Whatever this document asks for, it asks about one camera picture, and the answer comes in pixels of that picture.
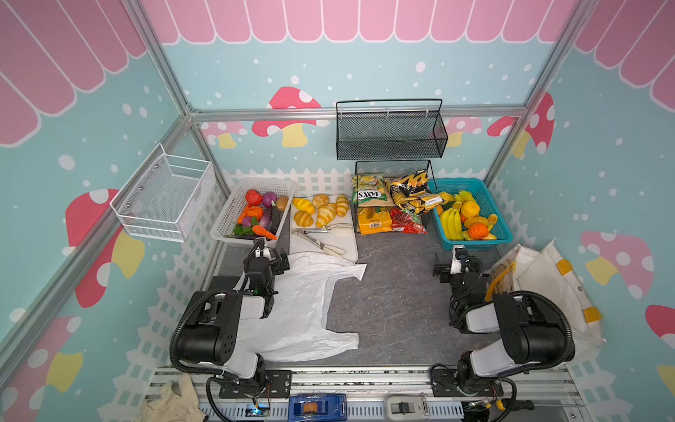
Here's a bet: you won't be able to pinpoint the green Fox's candy bag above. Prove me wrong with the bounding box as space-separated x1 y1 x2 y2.
352 173 390 205

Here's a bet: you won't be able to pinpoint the cream canvas tote bag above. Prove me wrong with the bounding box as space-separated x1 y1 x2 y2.
486 242 606 349

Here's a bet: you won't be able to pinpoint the toy croissant front left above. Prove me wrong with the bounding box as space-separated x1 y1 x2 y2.
294 211 315 228

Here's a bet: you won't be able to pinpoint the white plastic vegetable basket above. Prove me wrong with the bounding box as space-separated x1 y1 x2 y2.
210 178 299 247

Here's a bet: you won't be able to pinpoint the purple toy eggplant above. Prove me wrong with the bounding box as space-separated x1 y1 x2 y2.
259 207 275 229

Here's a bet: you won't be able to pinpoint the yellow snack packet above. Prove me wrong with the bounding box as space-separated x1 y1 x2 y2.
358 207 393 236

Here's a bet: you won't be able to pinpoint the toy bread right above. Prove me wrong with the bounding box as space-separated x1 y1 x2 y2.
335 193 350 217

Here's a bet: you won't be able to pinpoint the grey device on rail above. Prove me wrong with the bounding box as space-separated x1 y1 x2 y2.
384 394 431 422

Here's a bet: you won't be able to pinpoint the white cutting board tray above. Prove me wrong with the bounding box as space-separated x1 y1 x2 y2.
289 193 359 262

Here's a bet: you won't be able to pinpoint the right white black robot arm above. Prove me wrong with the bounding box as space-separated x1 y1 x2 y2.
429 246 576 397

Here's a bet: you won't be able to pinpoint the toy bread roll middle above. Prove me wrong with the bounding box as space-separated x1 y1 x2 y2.
312 193 330 209

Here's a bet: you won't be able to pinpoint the red toy tomato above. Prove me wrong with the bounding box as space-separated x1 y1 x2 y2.
245 189 264 206

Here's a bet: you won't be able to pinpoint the metal tongs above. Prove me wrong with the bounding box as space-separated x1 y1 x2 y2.
291 223 359 262

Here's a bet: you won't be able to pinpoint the toy yellow lemon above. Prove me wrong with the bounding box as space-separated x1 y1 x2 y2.
461 200 481 219

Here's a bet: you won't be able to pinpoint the orange toy pumpkin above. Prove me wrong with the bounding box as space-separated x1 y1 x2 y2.
245 206 265 222

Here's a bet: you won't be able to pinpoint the toy banana bunch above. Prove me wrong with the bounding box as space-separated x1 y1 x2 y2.
439 207 464 242

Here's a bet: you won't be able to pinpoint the toy striped bread loaf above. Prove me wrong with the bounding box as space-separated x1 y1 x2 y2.
316 203 337 229

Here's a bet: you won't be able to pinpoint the toy croissant back left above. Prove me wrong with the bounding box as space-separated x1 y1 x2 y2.
293 198 316 215

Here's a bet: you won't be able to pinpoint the brown toy potato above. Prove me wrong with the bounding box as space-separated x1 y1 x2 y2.
275 195 288 212

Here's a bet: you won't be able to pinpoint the beige cloth rag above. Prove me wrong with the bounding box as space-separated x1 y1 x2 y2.
135 374 207 422

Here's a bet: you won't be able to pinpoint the white wire wall basket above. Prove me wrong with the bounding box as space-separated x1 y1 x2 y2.
110 144 216 243

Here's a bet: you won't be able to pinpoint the yellow black snack bag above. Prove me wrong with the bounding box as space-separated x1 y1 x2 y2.
385 170 444 216

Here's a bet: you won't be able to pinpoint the black mesh wall basket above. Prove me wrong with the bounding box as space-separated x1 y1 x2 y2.
335 98 448 161

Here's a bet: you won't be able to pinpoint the blue device on rail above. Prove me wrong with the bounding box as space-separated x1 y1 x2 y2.
288 394 348 422

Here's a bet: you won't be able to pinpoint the green toy leaf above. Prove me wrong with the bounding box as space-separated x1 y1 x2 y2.
233 224 254 237

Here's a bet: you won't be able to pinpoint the toy croissant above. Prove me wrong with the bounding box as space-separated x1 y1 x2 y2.
293 198 316 215
294 211 315 228

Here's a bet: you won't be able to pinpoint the white plastic grocery bag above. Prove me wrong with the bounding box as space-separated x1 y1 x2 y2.
237 252 367 362

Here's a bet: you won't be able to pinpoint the orange toy carrot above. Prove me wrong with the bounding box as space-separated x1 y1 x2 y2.
251 224 278 240

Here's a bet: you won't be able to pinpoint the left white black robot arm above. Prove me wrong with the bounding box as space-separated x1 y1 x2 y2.
169 237 290 396

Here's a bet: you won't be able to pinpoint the teal plastic fruit basket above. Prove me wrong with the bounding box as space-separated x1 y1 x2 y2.
429 179 513 251

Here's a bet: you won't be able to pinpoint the black wire wooden shelf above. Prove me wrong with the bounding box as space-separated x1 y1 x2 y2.
352 162 443 236

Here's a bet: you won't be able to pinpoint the toy orange fruit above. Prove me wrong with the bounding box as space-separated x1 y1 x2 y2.
469 223 490 240

